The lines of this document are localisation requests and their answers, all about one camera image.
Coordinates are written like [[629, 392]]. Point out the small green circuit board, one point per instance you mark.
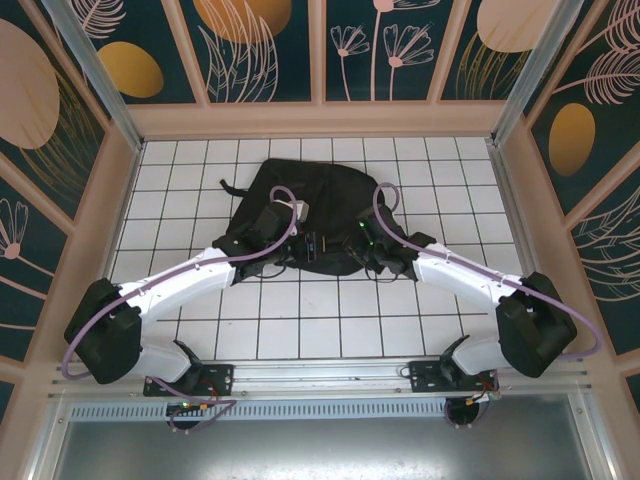
[[187, 407]]

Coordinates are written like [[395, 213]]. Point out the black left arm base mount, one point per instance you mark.
[[220, 375]]

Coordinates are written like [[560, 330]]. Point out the grey metal sheet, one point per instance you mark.
[[320, 450]]

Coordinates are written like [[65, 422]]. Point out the black backpack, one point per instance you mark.
[[330, 200]]

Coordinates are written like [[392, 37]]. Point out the teal side panel leaf lines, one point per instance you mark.
[[610, 270]]

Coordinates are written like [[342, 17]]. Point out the aluminium side rail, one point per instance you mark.
[[510, 200]]

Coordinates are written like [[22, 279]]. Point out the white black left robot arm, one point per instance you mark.
[[185, 275]]

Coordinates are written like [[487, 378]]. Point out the long aluminium base rail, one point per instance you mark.
[[320, 372]]

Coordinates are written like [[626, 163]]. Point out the teal side panel pink flower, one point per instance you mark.
[[25, 280]]

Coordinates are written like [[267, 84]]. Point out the teal side panel feather print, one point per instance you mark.
[[590, 100]]

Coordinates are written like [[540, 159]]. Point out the teal panel orange half circle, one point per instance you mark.
[[250, 50]]

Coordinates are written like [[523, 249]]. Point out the teal panel pink flowers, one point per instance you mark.
[[375, 75]]

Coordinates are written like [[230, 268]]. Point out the teal side panel peach circle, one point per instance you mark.
[[30, 100]]

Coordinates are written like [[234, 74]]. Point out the teal panel orange oval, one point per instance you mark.
[[130, 70]]

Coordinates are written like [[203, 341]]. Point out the aluminium corner post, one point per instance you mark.
[[535, 75], [96, 75]]

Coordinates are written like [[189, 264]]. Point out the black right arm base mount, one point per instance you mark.
[[425, 375]]

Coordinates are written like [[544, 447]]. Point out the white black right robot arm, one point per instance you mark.
[[460, 272]]

